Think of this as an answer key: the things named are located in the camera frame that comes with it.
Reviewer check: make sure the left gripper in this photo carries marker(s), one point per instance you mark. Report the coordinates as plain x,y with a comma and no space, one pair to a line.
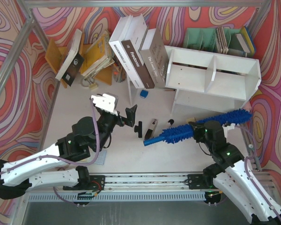
119,119

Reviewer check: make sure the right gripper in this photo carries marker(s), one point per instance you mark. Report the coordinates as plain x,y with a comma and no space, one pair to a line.
197,132

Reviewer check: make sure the blue microfiber duster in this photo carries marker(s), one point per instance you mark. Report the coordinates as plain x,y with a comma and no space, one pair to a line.
182,132

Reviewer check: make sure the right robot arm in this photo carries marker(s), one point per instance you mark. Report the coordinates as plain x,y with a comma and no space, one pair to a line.
231,174

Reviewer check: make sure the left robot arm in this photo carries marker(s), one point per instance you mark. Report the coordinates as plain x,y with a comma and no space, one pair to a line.
61,163

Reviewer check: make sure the white bookshelf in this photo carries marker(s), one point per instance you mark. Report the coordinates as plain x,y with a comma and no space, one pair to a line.
211,81

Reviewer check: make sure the tan sticky note pad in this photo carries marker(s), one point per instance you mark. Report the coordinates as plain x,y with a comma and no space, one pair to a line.
191,120

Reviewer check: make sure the black T-shaped plastic piece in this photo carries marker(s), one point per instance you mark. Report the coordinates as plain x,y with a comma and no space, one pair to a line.
138,129

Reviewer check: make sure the blue tape measure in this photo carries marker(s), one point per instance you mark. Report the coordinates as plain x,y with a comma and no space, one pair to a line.
143,93

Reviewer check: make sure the beige black stapler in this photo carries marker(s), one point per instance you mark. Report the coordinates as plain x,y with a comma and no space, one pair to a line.
150,131

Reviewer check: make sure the clear pencil cup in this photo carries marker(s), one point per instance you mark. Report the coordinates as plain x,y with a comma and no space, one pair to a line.
118,73

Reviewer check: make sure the brass padlock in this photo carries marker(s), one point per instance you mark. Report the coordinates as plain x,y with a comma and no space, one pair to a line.
89,83

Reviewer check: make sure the pink pig toy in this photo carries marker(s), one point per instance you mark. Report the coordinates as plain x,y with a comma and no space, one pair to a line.
247,106

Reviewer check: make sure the blue calculator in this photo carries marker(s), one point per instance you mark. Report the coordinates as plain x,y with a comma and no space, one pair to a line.
101,157

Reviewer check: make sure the stack of yellow books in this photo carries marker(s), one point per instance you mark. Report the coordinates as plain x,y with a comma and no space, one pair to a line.
97,57

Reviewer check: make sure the grey Lonely Ones book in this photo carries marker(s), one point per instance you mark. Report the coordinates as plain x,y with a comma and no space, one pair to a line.
155,57

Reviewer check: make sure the brown Fredonia book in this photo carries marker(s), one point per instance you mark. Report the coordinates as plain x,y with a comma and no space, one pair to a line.
132,43

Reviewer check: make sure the black and white book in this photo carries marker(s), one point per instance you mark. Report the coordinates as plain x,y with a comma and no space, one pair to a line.
71,60

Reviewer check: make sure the brown notebooks in organizer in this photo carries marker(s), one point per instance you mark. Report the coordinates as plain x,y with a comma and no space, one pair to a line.
222,40

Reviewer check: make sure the green desk organizer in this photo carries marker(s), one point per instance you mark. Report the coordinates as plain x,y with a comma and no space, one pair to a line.
207,39

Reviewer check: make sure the blue yellow book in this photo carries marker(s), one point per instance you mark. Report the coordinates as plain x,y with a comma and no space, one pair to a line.
249,40

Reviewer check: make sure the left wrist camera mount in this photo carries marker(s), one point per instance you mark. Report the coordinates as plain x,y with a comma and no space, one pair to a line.
106,102

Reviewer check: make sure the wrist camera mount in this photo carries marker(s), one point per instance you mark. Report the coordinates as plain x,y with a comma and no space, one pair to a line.
227,128
106,102

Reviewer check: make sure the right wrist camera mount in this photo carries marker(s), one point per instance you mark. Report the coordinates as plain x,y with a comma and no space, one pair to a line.
227,128

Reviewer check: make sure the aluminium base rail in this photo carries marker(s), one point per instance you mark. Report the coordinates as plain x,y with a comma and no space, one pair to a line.
138,181

